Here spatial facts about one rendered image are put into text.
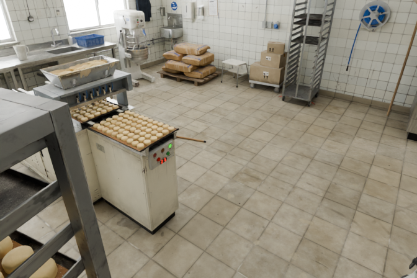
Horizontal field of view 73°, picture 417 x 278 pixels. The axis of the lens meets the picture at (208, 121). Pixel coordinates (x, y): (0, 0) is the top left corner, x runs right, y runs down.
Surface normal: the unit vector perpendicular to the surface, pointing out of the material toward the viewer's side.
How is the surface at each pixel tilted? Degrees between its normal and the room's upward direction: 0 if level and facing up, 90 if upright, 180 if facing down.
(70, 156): 90
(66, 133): 90
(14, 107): 0
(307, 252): 0
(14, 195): 0
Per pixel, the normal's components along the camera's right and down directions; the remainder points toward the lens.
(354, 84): -0.58, 0.37
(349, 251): 0.00, -0.89
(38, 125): 0.91, 0.19
